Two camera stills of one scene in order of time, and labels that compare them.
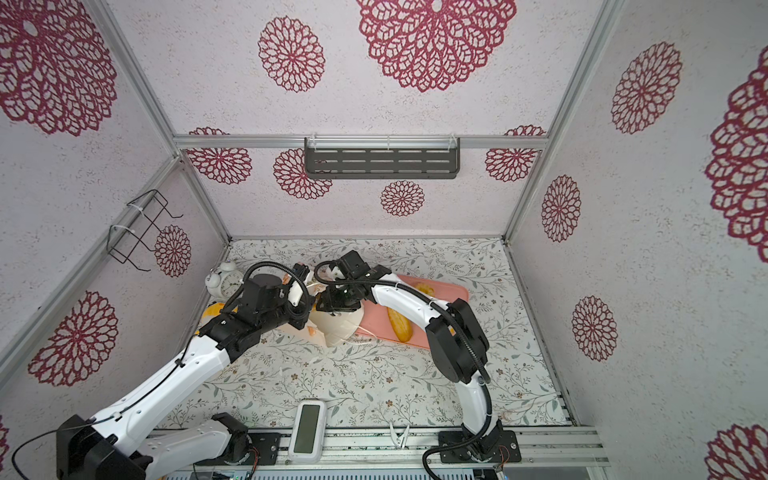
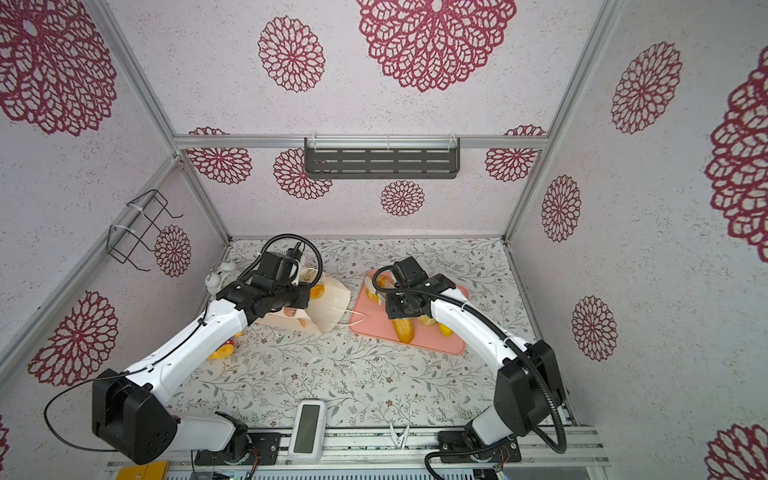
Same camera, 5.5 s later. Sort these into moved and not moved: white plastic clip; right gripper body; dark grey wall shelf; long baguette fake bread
Moved: right gripper body
Not moved: white plastic clip; long baguette fake bread; dark grey wall shelf
